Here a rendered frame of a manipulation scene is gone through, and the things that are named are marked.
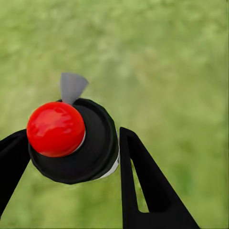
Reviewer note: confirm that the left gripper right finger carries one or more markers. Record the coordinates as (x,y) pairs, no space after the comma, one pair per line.
(166,209)

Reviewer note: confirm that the pesticide atomizer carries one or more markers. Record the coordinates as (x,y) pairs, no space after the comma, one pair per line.
(73,140)

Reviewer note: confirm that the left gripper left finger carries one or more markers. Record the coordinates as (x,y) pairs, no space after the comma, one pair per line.
(14,157)

